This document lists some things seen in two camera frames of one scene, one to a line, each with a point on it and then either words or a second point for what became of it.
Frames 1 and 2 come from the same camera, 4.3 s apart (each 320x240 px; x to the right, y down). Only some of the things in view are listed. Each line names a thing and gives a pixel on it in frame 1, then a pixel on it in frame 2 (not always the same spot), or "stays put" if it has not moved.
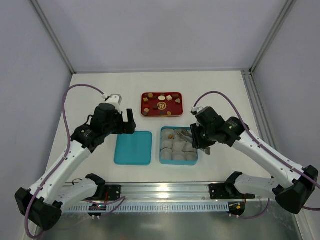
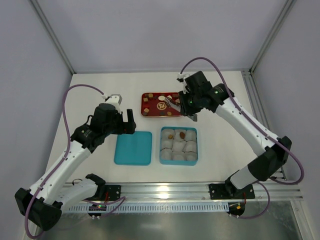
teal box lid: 134,149 stays put
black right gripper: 196,136 → 186,107
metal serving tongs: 189,137 → 176,106
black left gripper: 125,125 stays put
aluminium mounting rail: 107,191 stays put
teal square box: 174,149 stays put
